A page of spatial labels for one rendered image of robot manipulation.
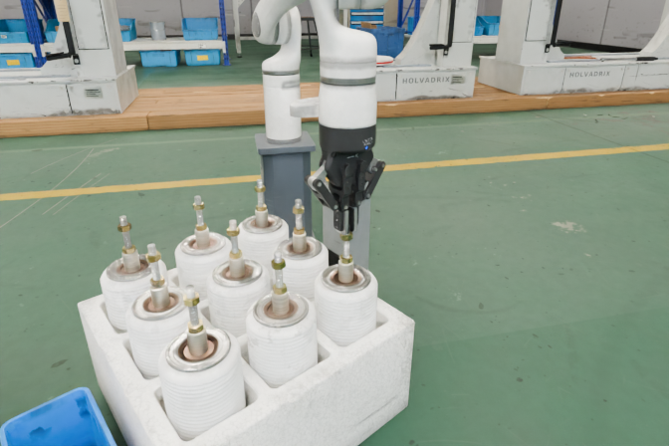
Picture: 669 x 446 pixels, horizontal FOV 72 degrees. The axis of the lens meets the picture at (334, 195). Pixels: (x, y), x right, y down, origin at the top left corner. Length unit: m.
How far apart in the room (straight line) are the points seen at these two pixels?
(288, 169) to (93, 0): 1.79
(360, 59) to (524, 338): 0.70
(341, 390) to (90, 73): 2.38
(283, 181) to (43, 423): 0.71
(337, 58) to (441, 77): 2.39
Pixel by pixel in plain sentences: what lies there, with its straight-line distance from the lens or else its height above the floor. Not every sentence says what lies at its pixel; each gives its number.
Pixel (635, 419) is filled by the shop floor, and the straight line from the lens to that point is 0.98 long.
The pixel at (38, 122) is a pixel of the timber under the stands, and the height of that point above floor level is 0.07.
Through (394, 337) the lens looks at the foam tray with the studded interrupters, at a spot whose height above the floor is 0.17.
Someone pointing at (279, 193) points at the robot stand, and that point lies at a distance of 1.20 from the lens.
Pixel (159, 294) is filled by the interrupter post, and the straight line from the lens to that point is 0.67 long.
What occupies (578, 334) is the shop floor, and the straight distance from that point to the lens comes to 1.11.
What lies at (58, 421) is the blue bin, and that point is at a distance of 0.83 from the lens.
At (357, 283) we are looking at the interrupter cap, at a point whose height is 0.25.
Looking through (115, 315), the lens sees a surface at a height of 0.20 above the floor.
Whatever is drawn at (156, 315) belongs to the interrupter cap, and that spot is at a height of 0.25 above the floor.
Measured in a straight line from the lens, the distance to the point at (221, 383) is 0.58.
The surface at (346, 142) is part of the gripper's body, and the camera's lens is 0.57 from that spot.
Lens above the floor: 0.63
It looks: 23 degrees down
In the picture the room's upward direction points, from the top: straight up
